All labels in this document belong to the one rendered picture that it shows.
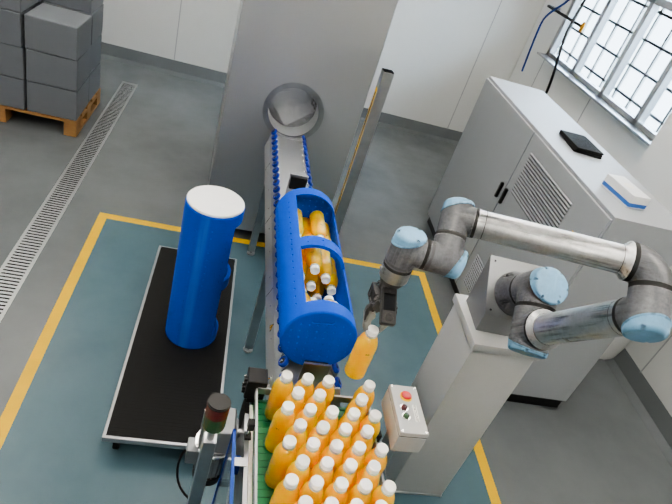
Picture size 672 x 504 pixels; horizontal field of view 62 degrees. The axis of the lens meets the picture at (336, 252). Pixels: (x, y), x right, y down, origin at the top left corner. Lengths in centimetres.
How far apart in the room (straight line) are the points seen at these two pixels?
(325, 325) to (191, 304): 114
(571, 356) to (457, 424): 125
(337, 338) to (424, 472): 119
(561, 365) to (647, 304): 216
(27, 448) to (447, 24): 594
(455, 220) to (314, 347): 76
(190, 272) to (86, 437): 91
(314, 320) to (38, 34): 373
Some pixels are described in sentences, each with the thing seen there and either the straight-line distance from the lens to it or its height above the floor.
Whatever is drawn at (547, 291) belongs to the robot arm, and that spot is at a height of 145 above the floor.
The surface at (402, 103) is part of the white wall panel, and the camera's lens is 733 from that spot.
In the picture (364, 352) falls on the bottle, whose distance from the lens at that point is 183.
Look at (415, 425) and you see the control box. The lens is 196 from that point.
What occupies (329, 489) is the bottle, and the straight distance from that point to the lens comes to 175.
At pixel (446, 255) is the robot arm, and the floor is 170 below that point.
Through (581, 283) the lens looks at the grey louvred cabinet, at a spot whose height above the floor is 102.
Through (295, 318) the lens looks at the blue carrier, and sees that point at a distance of 200.
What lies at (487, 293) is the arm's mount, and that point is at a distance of 243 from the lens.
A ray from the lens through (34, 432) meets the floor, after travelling 309.
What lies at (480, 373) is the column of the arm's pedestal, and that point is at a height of 93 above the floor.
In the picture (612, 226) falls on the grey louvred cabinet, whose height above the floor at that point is 139.
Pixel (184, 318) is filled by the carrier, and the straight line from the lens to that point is 310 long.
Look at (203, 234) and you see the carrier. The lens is 274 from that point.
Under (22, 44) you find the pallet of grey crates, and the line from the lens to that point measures 527.
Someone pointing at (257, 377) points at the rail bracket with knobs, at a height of 100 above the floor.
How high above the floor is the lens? 249
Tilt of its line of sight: 33 degrees down
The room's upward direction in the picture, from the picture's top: 19 degrees clockwise
